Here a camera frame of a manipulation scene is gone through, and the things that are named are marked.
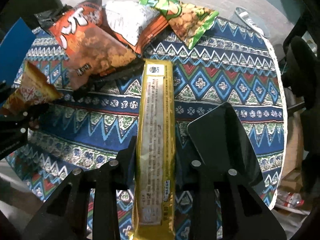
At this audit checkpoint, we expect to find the crushed plastic bottle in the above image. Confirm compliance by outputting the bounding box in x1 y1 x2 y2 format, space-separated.
276 189 304 209

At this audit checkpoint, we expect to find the orange octopus chip bag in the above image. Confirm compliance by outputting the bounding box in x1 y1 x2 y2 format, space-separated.
35 0 168 90

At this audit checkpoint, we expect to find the patterned blue tablecloth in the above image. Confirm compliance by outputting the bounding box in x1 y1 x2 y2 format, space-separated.
7 18 285 239

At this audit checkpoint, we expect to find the green pea snack bag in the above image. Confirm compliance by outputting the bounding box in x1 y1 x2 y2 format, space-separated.
139 0 219 50

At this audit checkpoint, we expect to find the orange yellow noodle snack bag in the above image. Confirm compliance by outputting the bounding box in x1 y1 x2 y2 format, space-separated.
1 61 62 115

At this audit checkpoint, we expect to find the blue cardboard box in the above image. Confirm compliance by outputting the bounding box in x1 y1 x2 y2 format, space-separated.
0 18 35 86

